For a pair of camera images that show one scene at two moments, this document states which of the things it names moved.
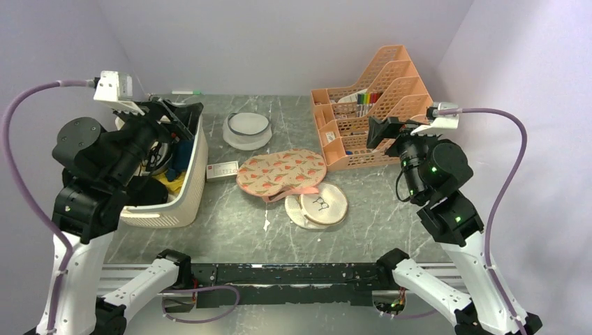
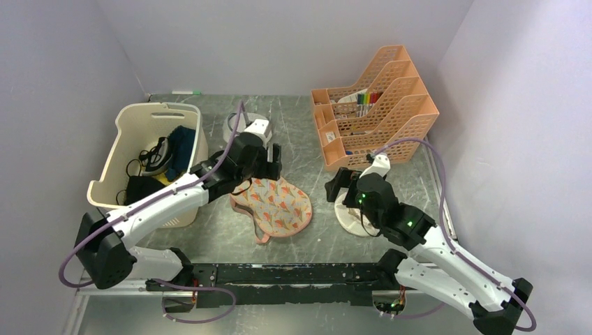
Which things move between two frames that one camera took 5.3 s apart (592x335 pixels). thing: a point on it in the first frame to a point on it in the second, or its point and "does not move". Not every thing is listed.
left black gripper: (185, 116) to (271, 170)
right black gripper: (390, 127) to (345, 178)
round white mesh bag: (246, 130) does not move
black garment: (146, 190) does not move
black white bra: (159, 157) does not move
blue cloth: (181, 153) does not move
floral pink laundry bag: (292, 172) to (278, 208)
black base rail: (230, 285) does not move
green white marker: (194, 92) does not move
